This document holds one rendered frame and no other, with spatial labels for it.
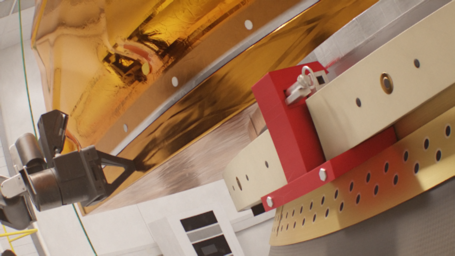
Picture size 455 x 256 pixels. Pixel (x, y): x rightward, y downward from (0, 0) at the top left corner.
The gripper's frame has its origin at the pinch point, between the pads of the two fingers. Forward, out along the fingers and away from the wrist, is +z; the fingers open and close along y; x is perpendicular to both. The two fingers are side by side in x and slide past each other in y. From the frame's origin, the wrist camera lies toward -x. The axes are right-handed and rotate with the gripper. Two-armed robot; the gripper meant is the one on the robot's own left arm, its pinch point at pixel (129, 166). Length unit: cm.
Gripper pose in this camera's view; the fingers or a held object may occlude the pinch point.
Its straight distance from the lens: 87.8
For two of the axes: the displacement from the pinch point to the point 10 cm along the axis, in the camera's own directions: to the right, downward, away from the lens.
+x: 3.7, 9.2, -1.4
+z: 8.0, -2.3, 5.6
